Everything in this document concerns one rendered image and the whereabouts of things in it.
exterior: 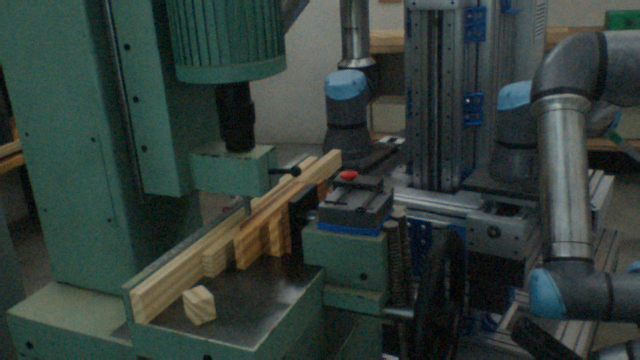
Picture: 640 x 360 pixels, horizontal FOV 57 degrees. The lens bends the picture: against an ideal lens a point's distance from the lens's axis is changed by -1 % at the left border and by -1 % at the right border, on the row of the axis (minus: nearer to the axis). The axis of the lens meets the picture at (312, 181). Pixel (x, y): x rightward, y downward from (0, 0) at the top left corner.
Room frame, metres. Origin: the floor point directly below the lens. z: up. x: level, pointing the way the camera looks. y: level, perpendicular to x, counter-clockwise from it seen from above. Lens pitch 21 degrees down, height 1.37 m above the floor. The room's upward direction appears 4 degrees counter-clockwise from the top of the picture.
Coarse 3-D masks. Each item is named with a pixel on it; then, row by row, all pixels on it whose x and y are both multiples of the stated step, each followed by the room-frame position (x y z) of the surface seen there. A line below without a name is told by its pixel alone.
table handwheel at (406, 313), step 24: (456, 240) 0.84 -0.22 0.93; (432, 264) 0.75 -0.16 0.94; (456, 264) 0.91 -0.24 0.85; (432, 288) 0.72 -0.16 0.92; (456, 288) 0.91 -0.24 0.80; (360, 312) 0.85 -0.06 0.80; (384, 312) 0.83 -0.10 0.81; (408, 312) 0.82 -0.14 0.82; (432, 312) 0.70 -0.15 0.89; (456, 312) 0.80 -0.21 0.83; (432, 336) 0.78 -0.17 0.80; (456, 336) 0.88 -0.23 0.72
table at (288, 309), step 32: (288, 256) 0.88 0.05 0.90; (192, 288) 0.80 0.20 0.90; (224, 288) 0.79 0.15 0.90; (256, 288) 0.79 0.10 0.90; (288, 288) 0.78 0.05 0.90; (320, 288) 0.82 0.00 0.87; (352, 288) 0.82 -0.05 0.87; (384, 288) 0.81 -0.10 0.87; (128, 320) 0.73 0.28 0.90; (160, 320) 0.72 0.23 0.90; (224, 320) 0.71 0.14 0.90; (256, 320) 0.70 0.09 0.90; (288, 320) 0.72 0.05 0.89; (160, 352) 0.70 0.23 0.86; (192, 352) 0.68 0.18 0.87; (224, 352) 0.65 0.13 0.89; (256, 352) 0.64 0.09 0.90
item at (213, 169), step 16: (208, 144) 1.00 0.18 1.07; (224, 144) 0.99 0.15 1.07; (192, 160) 0.96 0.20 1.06; (208, 160) 0.94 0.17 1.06; (224, 160) 0.93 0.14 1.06; (240, 160) 0.92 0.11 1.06; (256, 160) 0.90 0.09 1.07; (272, 160) 0.95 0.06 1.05; (192, 176) 0.96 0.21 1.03; (208, 176) 0.95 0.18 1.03; (224, 176) 0.93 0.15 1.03; (240, 176) 0.92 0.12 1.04; (256, 176) 0.90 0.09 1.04; (272, 176) 0.94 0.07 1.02; (224, 192) 0.93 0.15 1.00; (240, 192) 0.92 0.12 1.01; (256, 192) 0.91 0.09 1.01
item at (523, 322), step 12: (516, 324) 0.75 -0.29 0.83; (528, 324) 0.74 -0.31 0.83; (516, 336) 0.73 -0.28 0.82; (528, 336) 0.72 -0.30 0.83; (540, 336) 0.73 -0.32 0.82; (552, 336) 0.74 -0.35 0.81; (528, 348) 0.72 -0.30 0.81; (540, 348) 0.71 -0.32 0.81; (552, 348) 0.72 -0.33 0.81; (564, 348) 0.73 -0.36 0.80
